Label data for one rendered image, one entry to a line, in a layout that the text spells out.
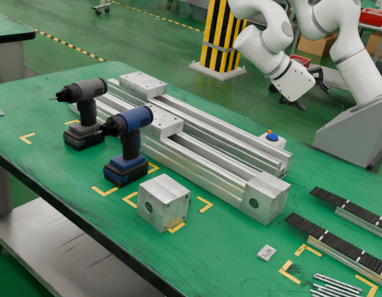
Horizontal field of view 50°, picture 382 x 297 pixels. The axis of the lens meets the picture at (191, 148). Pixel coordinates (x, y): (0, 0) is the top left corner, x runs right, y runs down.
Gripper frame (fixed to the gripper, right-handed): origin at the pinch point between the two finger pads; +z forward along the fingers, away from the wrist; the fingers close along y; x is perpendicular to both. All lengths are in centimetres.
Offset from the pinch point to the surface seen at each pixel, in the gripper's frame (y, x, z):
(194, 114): -37.8, 11.3, -19.6
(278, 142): -20.8, 1.8, 6.1
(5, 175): -115, 5, -61
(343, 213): -10.8, -27.9, 20.6
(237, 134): -27.1, 0.4, -7.5
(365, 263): -6, -50, 17
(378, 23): 5, 254, 124
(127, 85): -52, 22, -44
